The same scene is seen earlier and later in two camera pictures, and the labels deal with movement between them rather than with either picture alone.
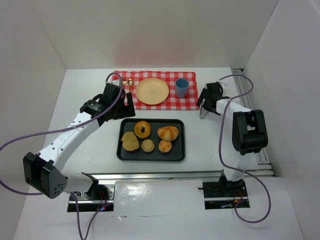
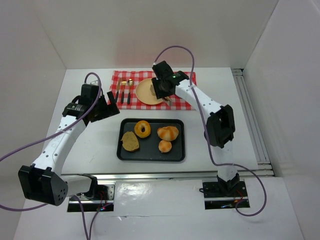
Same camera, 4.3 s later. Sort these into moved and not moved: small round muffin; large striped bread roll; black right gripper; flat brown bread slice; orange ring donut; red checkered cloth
Moved: small round muffin; black right gripper
Not moved: large striped bread roll; orange ring donut; red checkered cloth; flat brown bread slice
